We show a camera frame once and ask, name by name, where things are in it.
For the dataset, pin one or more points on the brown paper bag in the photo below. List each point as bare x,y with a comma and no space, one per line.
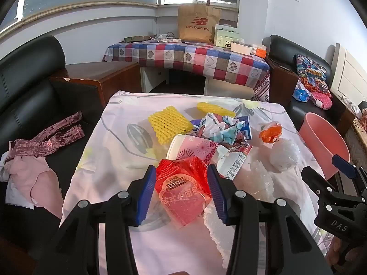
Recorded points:
197,20

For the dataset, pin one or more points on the white power strip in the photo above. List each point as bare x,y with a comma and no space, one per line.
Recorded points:
166,37

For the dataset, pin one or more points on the blue white carton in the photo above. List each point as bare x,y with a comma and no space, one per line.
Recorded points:
245,126

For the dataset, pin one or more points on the white milk carton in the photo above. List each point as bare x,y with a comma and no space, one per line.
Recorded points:
232,166

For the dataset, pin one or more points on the clear plastic bag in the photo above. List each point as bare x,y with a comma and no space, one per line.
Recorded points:
258,180

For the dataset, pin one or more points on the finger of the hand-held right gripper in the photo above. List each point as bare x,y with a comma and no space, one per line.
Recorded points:
344,166
314,177

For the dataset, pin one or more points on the cream bed headboard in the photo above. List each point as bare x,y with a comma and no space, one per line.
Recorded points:
349,74

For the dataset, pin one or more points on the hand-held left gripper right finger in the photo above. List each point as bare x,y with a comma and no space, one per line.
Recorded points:
216,194

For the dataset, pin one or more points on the flat olive box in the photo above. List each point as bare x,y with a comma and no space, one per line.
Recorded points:
137,38

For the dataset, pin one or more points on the orange plastic wrapper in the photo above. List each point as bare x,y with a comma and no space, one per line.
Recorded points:
271,134

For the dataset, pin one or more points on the red white patterned cloth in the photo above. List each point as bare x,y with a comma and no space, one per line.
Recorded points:
261,87

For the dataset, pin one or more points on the pink clothes on sofa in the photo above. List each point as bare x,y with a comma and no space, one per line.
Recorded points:
51,137

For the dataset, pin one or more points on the pink paper cup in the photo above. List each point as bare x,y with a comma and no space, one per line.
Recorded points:
192,149

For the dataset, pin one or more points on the black leather armchair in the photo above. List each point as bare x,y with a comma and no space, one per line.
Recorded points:
283,48

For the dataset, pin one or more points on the white foam sheet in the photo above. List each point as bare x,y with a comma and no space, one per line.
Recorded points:
218,235

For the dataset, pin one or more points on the colourful printed pillow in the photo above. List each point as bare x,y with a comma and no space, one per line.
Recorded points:
311,71

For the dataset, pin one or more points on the pink plastic bucket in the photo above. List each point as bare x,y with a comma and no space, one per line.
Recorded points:
321,137

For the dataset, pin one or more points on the white plastic bag ball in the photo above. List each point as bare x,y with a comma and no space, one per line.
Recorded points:
283,156

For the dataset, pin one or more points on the red plastic bread wrapper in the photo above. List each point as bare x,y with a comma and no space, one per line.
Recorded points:
180,186

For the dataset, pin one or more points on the black leather sofa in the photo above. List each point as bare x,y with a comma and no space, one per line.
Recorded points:
28,91

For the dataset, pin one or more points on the person's right hand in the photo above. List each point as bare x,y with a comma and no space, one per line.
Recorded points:
334,249

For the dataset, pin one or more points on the brown wooden side table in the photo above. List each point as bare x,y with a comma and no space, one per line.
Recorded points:
94,71

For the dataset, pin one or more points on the floral pink tablecloth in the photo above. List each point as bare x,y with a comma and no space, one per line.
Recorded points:
114,149

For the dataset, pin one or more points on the dark cloth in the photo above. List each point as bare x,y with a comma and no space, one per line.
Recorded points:
363,106

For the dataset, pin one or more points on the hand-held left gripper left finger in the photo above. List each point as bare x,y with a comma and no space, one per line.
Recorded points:
146,194

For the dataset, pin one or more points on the orange box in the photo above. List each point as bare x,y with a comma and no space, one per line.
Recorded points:
261,53

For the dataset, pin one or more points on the yellow foam fruit net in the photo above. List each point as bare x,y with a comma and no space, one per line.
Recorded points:
169,123
212,108

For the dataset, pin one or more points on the blue packet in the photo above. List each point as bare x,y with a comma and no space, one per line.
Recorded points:
301,95

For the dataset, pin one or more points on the checkered heart tablecloth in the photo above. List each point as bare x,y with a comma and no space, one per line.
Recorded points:
186,57

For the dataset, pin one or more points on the patterned paper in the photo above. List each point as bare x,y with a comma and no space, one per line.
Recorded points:
220,126

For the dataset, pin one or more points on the white tray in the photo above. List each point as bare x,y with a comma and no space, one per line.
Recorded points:
240,47

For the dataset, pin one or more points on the pale green box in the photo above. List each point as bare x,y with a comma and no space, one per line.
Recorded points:
226,37

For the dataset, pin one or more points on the bed with patterned cover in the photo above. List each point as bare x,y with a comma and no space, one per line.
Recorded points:
358,137

